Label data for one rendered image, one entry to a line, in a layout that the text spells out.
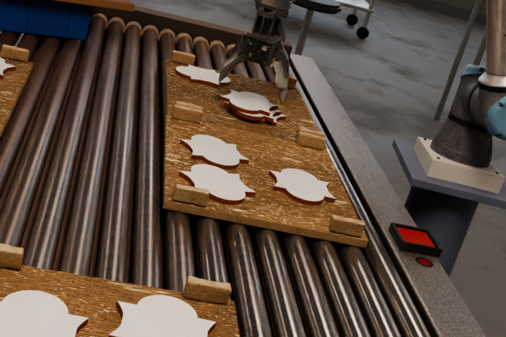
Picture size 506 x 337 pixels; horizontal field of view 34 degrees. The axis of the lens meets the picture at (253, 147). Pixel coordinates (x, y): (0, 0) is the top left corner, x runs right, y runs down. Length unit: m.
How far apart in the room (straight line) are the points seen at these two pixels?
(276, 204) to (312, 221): 0.07
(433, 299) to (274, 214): 0.29
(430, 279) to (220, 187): 0.38
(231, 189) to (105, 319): 0.47
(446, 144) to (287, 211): 0.73
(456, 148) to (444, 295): 0.74
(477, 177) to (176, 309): 1.15
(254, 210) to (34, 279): 0.46
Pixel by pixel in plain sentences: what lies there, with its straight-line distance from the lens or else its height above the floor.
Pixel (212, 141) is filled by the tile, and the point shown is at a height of 0.95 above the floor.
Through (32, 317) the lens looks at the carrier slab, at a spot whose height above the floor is 0.95.
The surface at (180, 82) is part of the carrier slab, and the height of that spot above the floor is 0.94.
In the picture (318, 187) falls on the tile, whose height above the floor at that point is 0.95.
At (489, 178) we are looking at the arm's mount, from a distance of 2.07.
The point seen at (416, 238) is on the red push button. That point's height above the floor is 0.93.
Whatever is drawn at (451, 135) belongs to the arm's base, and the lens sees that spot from 2.07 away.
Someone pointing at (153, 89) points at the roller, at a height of 0.92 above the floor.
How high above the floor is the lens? 1.51
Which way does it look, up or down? 20 degrees down
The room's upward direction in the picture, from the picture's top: 16 degrees clockwise
